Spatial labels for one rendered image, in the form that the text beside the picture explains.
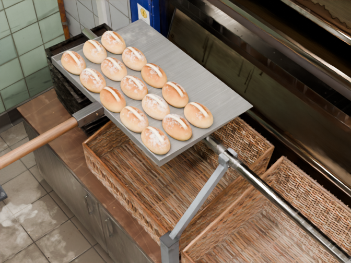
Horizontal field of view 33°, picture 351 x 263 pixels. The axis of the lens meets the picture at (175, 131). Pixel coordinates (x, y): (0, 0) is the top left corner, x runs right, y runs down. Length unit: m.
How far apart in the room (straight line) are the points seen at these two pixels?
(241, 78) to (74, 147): 0.78
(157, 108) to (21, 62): 1.63
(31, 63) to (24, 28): 0.23
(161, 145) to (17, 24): 1.63
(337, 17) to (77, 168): 1.25
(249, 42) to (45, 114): 1.05
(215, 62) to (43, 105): 0.87
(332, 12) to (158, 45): 0.62
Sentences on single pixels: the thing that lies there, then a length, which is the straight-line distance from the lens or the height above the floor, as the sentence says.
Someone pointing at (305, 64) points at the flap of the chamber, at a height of 1.41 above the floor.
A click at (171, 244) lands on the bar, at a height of 0.95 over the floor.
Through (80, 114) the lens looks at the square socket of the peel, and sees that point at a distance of 1.72.
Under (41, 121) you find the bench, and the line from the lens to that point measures 2.60.
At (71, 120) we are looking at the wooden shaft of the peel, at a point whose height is 1.21.
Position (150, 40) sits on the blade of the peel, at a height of 1.17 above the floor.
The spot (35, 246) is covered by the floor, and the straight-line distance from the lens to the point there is 2.93.
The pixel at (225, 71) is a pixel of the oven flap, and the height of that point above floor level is 1.00.
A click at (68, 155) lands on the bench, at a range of 2.45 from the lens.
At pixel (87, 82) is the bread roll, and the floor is 1.22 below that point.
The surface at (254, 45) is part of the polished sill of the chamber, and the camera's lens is 1.97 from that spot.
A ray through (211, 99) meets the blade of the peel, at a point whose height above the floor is 1.18.
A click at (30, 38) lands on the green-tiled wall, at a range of 3.18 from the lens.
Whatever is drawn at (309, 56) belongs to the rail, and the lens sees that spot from 1.56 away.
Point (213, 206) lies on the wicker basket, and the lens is 2.07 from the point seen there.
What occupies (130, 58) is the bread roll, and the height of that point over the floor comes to 1.22.
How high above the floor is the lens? 2.47
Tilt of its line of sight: 49 degrees down
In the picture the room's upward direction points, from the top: 2 degrees counter-clockwise
